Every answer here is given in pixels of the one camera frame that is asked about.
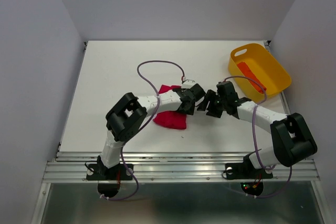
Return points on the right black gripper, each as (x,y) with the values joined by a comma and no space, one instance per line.
(210,95)

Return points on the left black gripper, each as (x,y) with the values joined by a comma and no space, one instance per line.
(189,111)

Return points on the red t shirt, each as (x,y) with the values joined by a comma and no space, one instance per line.
(171,120)

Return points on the yellow plastic basket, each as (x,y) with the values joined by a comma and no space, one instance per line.
(265,68)

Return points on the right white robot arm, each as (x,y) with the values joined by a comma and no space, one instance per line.
(291,139)

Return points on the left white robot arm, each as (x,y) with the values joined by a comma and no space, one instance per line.
(125,119)

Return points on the orange rolled t shirt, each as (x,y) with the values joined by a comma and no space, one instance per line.
(255,82)

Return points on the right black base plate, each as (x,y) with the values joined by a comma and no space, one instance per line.
(234,171)

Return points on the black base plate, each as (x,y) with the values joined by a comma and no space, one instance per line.
(234,171)
(117,173)

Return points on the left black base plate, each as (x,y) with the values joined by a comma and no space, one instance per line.
(117,173)

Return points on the aluminium rail frame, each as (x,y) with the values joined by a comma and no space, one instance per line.
(179,173)

